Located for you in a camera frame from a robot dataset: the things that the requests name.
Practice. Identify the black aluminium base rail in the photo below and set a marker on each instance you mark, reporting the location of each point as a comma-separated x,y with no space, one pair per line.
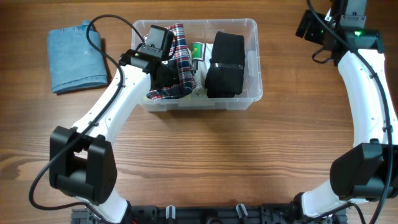
261,214

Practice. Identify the clear plastic storage bin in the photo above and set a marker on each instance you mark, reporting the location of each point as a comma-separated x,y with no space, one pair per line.
204,30

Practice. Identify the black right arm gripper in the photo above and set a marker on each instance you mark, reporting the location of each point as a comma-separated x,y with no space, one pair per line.
311,35

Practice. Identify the white printed t-shirt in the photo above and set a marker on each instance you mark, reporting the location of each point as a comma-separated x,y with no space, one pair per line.
201,55

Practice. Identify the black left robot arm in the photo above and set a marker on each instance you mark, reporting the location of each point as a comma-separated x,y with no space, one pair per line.
82,161

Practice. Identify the blue denim garment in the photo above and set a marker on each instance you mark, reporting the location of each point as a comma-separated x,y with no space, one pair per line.
74,64

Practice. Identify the red plaid shirt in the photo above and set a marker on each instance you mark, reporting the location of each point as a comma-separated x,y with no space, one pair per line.
182,57

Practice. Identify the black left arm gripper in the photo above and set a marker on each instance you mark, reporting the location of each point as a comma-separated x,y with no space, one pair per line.
175,76

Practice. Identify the black garment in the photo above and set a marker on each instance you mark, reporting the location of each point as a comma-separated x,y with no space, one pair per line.
225,76

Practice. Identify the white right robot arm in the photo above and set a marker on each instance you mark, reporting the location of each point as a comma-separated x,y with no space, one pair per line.
367,172

